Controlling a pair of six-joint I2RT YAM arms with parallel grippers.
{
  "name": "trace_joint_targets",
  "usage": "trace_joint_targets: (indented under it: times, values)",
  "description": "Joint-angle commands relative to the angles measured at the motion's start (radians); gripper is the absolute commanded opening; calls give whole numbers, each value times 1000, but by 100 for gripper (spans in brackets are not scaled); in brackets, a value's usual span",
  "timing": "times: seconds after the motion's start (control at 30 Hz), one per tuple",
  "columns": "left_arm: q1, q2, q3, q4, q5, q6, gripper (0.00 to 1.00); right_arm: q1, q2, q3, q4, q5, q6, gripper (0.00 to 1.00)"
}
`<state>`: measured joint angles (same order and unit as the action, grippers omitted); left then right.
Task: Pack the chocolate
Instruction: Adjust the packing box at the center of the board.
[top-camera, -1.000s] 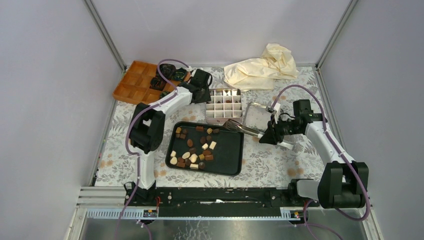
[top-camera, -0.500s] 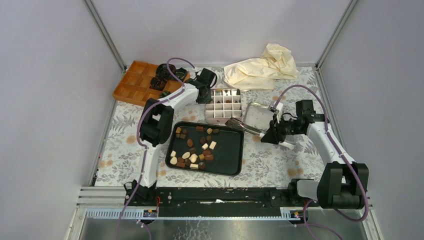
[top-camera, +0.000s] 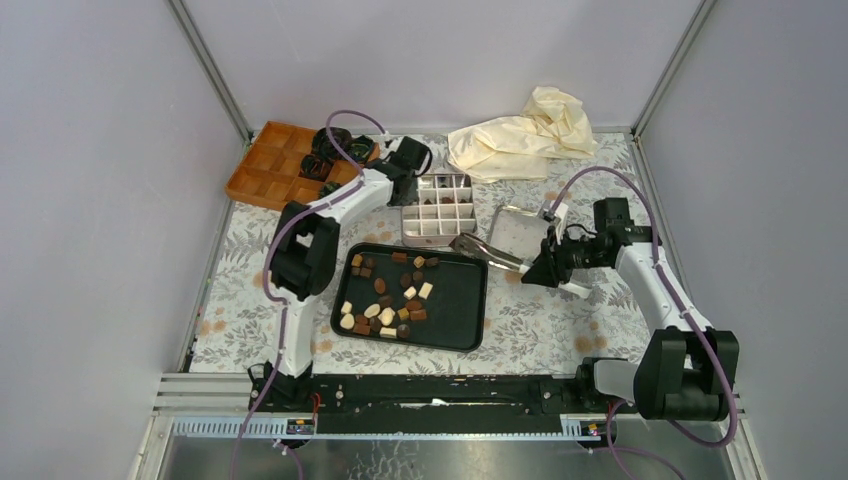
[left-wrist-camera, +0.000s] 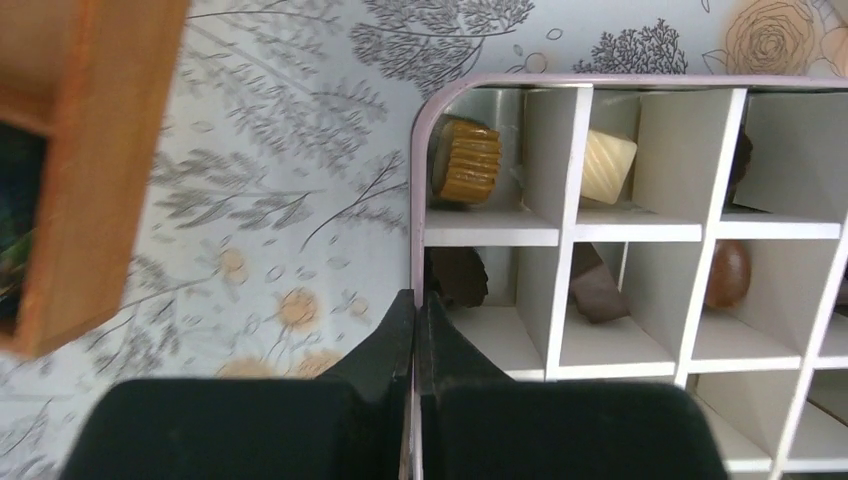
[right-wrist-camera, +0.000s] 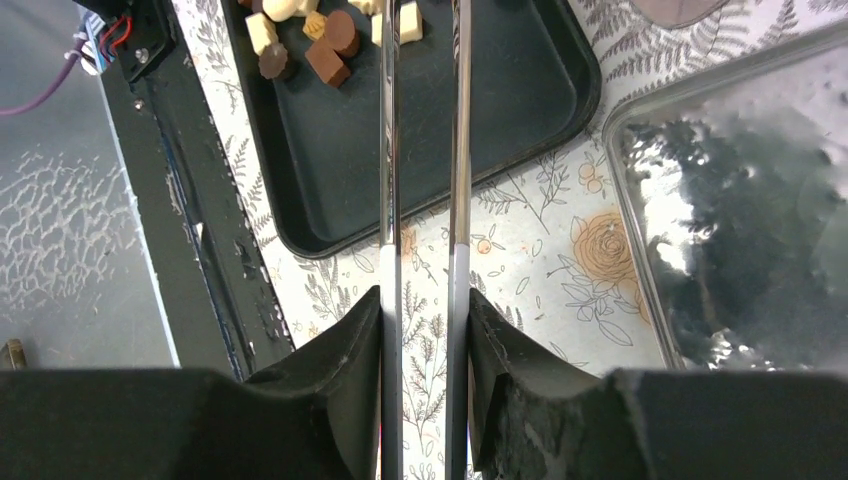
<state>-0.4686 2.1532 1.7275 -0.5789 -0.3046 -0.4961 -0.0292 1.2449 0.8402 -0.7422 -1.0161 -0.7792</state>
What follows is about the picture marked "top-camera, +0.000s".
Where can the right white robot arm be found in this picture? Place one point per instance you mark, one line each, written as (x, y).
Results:
(688, 367)

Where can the black plastic tray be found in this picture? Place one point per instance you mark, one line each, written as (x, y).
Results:
(450, 319)

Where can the white oval chocolate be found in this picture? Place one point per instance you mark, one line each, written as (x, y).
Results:
(372, 311)

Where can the cream cloth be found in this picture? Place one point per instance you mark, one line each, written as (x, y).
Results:
(552, 126)

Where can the metal serving tongs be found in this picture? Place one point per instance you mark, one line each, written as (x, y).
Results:
(471, 246)

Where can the white chocolate piece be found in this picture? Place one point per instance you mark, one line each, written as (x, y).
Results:
(425, 290)

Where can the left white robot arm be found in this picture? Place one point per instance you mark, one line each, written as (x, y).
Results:
(301, 260)

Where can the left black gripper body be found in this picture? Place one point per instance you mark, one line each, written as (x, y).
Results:
(408, 195)

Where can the dark paper cup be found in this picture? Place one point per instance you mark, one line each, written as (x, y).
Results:
(361, 149)
(329, 143)
(328, 189)
(315, 167)

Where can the silver metal tray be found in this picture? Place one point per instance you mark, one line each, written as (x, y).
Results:
(520, 228)

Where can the orange compartment box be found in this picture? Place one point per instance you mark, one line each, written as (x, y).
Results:
(268, 174)

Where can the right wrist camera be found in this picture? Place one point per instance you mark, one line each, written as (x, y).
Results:
(555, 214)

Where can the floral table mat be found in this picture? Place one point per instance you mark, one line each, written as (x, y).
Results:
(527, 329)

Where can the pink grid box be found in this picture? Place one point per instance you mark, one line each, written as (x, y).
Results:
(445, 209)

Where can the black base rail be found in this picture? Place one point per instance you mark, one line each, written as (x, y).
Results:
(372, 405)

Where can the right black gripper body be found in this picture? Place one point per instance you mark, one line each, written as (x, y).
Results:
(579, 255)

